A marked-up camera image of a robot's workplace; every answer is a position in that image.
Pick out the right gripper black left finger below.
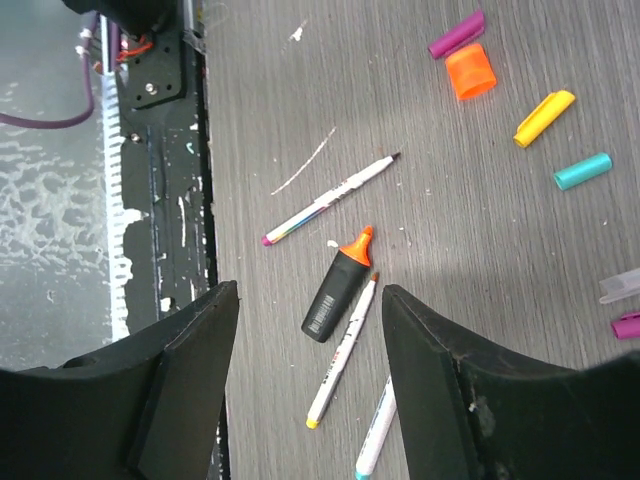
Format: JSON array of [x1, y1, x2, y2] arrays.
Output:
[[60, 281, 239, 479]]

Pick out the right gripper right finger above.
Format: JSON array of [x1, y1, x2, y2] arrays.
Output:
[[382, 285, 588, 479]]

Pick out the white pen teal tip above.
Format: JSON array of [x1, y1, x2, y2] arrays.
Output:
[[354, 377, 397, 480]]

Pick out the yellow cap white marker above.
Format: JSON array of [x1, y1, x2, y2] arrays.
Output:
[[305, 272, 379, 430]]

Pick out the orange black highlighter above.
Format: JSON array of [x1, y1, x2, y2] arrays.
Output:
[[301, 226, 374, 343]]

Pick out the purple pen cap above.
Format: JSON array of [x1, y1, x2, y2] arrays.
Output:
[[611, 311, 640, 340]]

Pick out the grey pen cap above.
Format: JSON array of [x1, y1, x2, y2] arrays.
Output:
[[599, 268, 640, 304]]

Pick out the teal pen cap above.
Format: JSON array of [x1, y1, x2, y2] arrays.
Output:
[[553, 152, 613, 191]]

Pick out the magenta cap white pen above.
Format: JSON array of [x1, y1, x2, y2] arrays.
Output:
[[261, 152, 401, 246]]

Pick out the yellow pen cap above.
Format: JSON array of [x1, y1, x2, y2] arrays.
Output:
[[513, 90, 576, 148]]

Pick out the orange highlighter cap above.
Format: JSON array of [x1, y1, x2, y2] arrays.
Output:
[[445, 43, 497, 101]]

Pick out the white slotted cable duct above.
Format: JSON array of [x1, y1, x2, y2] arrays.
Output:
[[100, 16, 130, 342]]

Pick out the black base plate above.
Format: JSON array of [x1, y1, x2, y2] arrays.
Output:
[[115, 1, 217, 334]]

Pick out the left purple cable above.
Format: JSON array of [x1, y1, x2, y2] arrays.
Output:
[[0, 9, 124, 131]]

